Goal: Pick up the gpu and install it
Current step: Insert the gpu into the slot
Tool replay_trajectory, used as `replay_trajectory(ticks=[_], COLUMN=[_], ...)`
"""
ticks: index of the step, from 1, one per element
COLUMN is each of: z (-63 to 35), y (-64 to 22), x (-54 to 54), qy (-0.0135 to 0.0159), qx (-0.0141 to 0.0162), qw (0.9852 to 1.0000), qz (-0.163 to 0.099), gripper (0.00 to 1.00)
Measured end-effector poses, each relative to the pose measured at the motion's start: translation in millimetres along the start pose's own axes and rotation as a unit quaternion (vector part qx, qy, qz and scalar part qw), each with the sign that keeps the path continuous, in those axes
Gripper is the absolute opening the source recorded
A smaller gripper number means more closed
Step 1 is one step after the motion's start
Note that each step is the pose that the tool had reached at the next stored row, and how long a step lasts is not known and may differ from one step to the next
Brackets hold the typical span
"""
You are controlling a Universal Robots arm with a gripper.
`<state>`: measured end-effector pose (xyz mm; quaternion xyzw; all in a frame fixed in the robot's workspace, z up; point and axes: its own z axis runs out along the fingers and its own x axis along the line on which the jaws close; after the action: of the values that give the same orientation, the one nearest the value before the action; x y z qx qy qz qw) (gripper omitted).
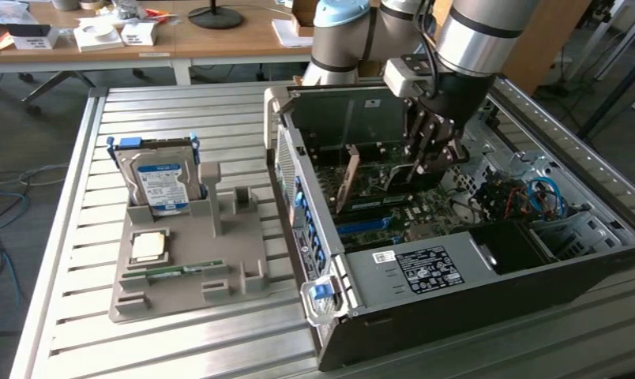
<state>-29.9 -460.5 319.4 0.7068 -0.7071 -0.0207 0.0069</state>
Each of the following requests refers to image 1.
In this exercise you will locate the NVIDIA graphics card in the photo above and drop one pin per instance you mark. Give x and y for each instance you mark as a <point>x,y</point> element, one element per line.
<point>349,177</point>

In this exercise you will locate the white box with tape roll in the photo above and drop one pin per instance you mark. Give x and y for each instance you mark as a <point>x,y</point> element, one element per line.
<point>98,35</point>

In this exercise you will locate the blue expansion slot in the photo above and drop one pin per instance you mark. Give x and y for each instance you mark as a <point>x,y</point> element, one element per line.
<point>363,228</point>

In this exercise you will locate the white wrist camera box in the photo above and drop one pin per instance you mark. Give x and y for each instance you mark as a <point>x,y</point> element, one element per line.
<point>402,79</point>

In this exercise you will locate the grey printed parts rack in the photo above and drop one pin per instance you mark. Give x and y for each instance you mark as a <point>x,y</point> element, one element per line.
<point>201,256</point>

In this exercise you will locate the metal drive cage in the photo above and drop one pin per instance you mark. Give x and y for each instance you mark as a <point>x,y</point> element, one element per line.
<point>482,150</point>

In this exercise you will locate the hard disk in blue caddy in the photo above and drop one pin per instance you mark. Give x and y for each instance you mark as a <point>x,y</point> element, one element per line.
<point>162,185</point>

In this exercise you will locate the green RAM stick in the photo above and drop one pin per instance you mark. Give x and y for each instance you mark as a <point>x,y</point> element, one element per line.
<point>181,270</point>

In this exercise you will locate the white booklet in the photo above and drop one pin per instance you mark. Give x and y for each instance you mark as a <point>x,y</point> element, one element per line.
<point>292,33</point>

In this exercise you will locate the silver CPU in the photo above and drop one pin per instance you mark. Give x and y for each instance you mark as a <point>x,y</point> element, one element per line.
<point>149,246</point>

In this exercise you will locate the wooden desk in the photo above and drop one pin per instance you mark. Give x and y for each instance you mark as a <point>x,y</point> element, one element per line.
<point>217,43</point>

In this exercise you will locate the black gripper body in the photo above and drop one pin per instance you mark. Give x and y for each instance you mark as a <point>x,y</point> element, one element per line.
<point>458,98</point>

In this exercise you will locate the brown cardboard box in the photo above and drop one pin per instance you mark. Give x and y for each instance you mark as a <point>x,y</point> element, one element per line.
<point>303,13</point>

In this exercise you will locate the black lamp base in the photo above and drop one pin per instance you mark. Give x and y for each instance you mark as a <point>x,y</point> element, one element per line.
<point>215,17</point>

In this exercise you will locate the metal disk bay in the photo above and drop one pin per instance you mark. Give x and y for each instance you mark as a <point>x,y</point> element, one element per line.
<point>577,237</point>

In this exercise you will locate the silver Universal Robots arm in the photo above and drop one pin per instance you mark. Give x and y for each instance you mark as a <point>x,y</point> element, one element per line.
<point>482,39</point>

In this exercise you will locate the black open PC case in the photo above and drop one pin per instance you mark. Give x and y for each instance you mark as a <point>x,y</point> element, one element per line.
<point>455,323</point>

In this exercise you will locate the green motherboard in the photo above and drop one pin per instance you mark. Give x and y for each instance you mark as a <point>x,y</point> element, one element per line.
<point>428,209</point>

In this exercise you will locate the blue case latch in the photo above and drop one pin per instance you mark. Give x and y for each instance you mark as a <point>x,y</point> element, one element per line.
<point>320,294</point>

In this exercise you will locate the black and white box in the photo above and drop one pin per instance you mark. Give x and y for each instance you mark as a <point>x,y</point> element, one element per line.
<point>33,37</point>

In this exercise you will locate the grey power supply unit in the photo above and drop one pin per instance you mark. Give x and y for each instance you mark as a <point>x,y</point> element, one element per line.
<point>387,276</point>

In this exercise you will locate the white labelled box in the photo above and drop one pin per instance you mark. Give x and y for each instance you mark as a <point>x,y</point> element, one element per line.
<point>138,34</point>

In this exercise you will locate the black RAM stick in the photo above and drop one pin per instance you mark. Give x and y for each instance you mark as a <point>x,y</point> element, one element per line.
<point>382,202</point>

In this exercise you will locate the wooden cabinet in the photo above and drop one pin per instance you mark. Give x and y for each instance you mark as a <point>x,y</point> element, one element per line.
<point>550,39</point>

